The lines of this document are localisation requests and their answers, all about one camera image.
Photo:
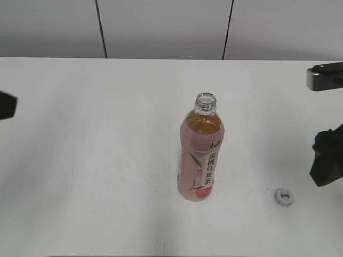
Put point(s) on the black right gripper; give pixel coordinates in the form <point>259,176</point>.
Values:
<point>327,165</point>

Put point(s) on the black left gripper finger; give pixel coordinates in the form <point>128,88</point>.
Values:
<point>8,105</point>

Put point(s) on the white bottle cap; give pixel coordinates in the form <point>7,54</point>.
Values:
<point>283,197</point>

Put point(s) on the pink oolong tea bottle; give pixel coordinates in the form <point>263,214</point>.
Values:
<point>201,135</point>

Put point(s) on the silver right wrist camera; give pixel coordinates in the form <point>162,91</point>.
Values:
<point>324,77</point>

